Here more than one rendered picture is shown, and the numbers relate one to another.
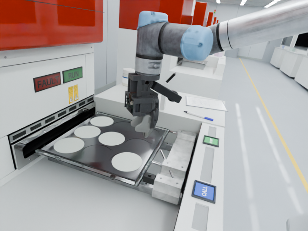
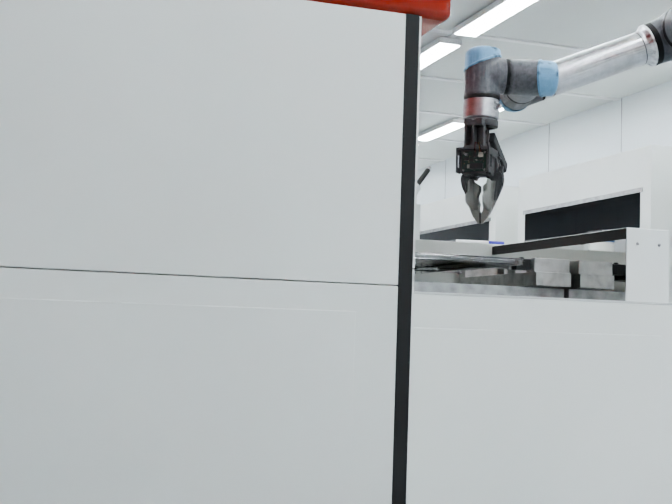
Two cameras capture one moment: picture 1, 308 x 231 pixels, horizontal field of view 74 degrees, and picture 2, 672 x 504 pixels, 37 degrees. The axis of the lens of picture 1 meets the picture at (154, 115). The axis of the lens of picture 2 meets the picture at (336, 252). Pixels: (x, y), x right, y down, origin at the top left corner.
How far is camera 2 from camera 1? 183 cm
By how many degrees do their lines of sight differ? 43
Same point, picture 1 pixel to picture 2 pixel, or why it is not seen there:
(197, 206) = not seen: hidden behind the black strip
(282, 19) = (601, 59)
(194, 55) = (551, 86)
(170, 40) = (524, 72)
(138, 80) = (484, 125)
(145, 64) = (491, 104)
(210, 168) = not seen: hidden behind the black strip
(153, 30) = (498, 64)
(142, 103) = (492, 155)
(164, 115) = (428, 245)
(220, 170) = not seen: hidden behind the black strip
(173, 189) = (559, 263)
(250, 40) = (575, 82)
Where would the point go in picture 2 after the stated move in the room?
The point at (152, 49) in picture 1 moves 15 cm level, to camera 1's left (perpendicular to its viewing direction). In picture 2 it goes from (496, 86) to (440, 74)
